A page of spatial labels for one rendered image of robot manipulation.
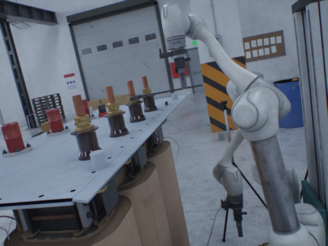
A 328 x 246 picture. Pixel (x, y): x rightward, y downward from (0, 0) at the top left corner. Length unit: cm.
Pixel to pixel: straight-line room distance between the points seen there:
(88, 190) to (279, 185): 71
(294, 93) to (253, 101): 492
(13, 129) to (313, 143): 145
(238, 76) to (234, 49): 499
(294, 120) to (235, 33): 205
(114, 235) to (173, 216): 95
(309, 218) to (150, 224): 73
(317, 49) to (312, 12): 15
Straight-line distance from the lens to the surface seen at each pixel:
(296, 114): 602
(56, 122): 164
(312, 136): 169
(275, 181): 115
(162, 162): 186
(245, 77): 125
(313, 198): 165
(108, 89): 120
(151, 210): 153
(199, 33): 150
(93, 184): 74
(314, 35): 136
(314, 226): 142
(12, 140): 138
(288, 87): 591
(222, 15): 629
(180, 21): 141
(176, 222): 205
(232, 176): 172
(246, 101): 103
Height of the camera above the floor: 161
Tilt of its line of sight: 11 degrees down
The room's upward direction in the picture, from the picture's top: 11 degrees counter-clockwise
